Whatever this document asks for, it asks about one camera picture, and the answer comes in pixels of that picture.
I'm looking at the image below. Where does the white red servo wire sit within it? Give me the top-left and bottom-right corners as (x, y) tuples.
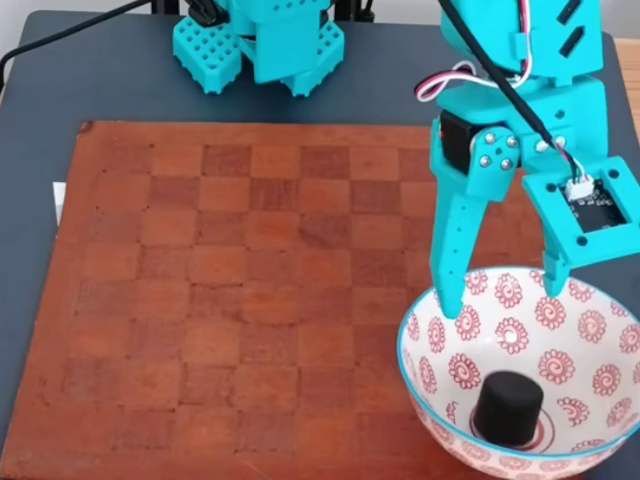
(414, 0), (546, 105)

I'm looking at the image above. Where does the turquoise framed camera box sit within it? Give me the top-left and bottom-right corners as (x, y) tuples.
(522, 155), (640, 270)

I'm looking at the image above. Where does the thick black cable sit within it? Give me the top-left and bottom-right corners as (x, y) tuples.
(0, 0), (154, 81)

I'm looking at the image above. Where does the black camera cable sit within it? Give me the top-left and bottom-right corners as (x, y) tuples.
(438, 0), (581, 182)

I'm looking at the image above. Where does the white bowl red flower print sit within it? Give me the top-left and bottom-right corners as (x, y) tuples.
(396, 267), (640, 480)

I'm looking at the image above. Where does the brown leather chessboard mat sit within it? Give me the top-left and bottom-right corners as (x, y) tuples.
(0, 119), (551, 480)

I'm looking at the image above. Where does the black cylinder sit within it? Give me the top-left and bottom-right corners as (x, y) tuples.
(472, 370), (545, 445)

